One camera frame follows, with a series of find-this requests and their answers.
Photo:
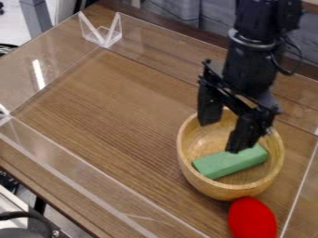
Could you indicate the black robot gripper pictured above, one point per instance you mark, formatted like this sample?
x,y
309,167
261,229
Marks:
x,y
242,89

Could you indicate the light wooden bowl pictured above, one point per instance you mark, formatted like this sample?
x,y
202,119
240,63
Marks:
x,y
197,141

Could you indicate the red plush strawberry fruit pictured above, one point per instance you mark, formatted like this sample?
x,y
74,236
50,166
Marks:
x,y
252,219

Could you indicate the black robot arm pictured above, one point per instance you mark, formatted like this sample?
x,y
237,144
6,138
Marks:
x,y
266,19

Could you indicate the green rectangular block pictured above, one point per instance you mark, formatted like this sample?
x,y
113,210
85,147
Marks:
x,y
223,163

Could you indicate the black table leg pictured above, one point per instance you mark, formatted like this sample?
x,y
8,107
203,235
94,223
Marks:
x,y
39,206

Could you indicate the clear acrylic enclosure wall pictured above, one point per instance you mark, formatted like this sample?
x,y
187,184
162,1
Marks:
x,y
93,122

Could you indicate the clear acrylic corner bracket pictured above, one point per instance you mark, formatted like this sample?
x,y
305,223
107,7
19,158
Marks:
x,y
102,36

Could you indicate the grey post top left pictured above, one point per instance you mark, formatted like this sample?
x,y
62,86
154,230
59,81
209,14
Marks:
x,y
36,16

